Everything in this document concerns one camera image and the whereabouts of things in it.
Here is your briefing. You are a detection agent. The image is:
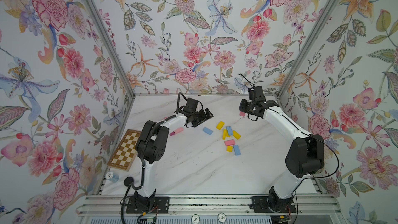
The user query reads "light pink block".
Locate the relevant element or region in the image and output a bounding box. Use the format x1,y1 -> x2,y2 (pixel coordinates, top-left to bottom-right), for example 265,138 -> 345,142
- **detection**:
174,127 -> 184,134

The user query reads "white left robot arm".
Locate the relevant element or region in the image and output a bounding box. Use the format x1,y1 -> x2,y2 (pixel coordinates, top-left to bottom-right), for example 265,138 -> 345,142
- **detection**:
131,97 -> 213,208

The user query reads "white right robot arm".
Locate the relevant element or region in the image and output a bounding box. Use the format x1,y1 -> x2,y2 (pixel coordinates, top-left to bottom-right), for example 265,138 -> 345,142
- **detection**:
239,86 -> 324,212

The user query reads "light blue long block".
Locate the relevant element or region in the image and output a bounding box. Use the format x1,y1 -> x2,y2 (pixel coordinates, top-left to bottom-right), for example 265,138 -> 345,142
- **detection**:
203,127 -> 213,135

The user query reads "yellow rectangular block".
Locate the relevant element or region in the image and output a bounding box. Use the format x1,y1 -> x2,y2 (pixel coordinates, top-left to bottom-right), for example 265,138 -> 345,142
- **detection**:
216,121 -> 225,130

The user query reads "yellow angled block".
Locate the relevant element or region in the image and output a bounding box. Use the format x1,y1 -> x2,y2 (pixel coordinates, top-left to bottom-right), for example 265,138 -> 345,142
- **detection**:
233,130 -> 241,140

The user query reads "blue block on yellow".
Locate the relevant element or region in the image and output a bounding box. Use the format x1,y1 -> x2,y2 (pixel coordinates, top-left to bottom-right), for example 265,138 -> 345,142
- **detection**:
226,126 -> 233,136

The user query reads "yellow upright block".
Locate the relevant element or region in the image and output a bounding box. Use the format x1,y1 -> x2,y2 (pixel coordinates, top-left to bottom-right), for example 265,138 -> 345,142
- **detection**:
222,129 -> 228,140

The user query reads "pink lower block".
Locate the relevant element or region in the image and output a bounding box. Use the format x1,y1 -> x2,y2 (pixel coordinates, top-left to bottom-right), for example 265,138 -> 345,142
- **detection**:
224,140 -> 236,146

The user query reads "blue lower block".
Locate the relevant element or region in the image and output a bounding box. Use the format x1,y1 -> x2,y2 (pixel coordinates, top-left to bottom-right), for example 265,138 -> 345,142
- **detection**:
233,145 -> 241,156

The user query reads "wooden chessboard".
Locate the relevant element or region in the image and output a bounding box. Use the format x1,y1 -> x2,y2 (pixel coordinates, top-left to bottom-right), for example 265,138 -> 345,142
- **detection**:
107,129 -> 141,171

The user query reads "black round puck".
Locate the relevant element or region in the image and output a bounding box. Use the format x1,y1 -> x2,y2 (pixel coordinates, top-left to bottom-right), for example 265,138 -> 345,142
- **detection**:
123,176 -> 134,187

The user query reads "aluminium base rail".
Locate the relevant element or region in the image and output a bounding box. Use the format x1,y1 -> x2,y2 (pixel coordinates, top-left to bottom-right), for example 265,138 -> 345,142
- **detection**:
77,194 -> 341,216

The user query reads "aluminium frame post left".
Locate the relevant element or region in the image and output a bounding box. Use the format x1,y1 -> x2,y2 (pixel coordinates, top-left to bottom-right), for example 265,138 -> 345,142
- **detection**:
83,0 -> 135,99

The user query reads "aluminium frame post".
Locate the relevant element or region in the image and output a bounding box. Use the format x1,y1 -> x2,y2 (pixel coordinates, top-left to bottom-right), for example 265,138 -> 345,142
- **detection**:
83,0 -> 135,99
276,0 -> 338,99

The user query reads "aluminium frame post right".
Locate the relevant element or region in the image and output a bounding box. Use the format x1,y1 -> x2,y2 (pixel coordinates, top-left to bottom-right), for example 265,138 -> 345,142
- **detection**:
276,0 -> 338,99

